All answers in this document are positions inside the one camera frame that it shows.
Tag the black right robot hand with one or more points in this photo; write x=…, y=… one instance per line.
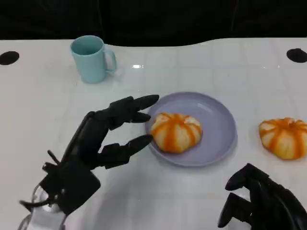
x=275, y=210

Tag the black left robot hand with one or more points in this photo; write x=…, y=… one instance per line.
x=88, y=139

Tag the orange and white toy bread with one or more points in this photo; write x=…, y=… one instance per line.
x=283, y=141
x=177, y=134

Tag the pale green mug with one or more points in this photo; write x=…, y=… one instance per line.
x=91, y=67

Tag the lilac plate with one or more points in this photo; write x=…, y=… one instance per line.
x=216, y=124

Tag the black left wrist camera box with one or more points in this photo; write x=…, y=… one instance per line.
x=72, y=187

